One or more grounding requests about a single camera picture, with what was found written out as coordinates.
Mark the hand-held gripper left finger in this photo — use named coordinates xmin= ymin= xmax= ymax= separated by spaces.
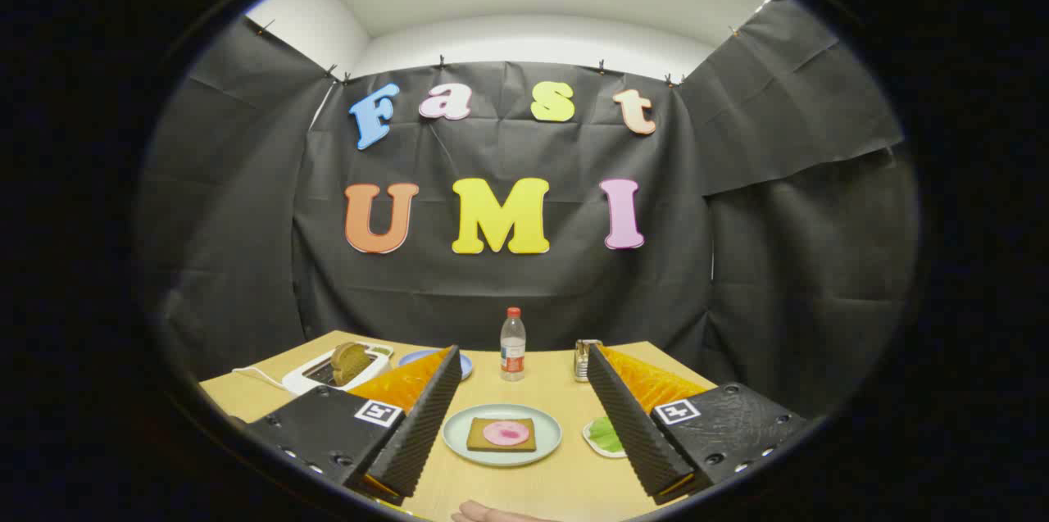
xmin=246 ymin=346 xmax=464 ymax=506

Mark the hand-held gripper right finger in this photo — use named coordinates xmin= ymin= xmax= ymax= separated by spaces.
xmin=586 ymin=344 xmax=808 ymax=506

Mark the green lettuce leaf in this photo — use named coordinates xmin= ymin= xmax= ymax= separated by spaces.
xmin=588 ymin=415 xmax=628 ymax=455

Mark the toasted brown bread slice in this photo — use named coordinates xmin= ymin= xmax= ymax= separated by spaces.
xmin=330 ymin=342 xmax=372 ymax=386

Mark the light green plate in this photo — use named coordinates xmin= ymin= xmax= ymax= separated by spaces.
xmin=443 ymin=403 xmax=563 ymax=468

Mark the small white dish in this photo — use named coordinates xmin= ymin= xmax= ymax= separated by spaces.
xmin=582 ymin=417 xmax=628 ymax=459

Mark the brown bread slice with ham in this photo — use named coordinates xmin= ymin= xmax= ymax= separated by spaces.
xmin=466 ymin=417 xmax=537 ymax=453

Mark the blue plate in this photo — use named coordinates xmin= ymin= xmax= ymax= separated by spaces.
xmin=397 ymin=348 xmax=474 ymax=381

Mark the pink ham slice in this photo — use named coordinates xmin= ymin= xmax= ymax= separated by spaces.
xmin=483 ymin=420 xmax=530 ymax=447

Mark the clear plastic bottle red cap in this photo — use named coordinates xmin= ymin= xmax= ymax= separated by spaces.
xmin=500 ymin=307 xmax=527 ymax=382

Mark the white toaster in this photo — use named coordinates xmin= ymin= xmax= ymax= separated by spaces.
xmin=281 ymin=342 xmax=394 ymax=397

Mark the black backdrop cloth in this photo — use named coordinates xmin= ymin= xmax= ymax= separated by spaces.
xmin=135 ymin=0 xmax=920 ymax=424

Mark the metal wire utensil holder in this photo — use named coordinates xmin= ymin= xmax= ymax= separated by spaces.
xmin=574 ymin=339 xmax=604 ymax=383

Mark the white power cable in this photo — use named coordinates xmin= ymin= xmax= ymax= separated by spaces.
xmin=232 ymin=366 xmax=296 ymax=390

